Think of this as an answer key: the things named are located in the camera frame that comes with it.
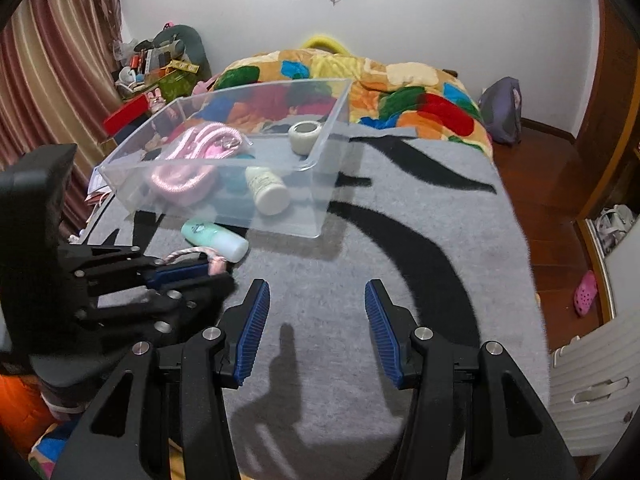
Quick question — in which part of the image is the brown wooden door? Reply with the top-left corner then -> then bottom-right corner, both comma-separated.
575,0 -> 639,219

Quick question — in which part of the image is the pink croc shoe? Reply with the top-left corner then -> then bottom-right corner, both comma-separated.
573,270 -> 598,316

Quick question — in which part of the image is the teal round container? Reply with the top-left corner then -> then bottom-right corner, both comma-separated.
216,164 -> 250,200

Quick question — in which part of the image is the purple backpack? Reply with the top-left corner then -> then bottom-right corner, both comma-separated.
480,77 -> 522,145

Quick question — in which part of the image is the white pill bottle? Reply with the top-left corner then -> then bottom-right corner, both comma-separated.
245,166 -> 291,217

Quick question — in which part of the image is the striped pink curtain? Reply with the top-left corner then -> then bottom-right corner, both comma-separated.
1,0 -> 122,234

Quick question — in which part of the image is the grey green plush cushion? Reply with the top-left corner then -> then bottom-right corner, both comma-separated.
153,25 -> 212,80

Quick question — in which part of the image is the pink rope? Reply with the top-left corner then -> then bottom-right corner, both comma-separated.
150,121 -> 252,206

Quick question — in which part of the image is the colourful patchwork quilt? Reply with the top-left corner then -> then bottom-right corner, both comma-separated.
213,48 -> 494,157

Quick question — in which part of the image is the white wardrobe sliding door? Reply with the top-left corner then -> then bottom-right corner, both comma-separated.
605,224 -> 640,316

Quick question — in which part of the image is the red box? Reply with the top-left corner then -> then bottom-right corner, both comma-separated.
103,93 -> 149,136

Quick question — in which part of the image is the white tape roll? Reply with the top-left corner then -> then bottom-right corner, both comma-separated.
288,120 -> 322,156

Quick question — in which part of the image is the pink white braided bracelet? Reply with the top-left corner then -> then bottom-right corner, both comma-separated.
162,245 -> 229,276

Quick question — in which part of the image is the white drawer cabinet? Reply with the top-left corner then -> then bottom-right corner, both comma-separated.
549,311 -> 640,456

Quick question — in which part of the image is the clear plastic storage bin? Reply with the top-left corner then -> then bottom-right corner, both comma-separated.
98,79 -> 352,238

